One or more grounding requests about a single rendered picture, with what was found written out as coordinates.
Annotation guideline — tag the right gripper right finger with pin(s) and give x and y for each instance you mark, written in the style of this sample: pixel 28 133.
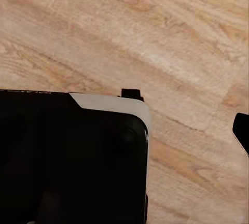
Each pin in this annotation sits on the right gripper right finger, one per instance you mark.
pixel 241 129

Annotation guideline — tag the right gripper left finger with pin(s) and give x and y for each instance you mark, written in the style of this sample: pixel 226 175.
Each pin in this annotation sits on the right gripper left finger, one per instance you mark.
pixel 12 131

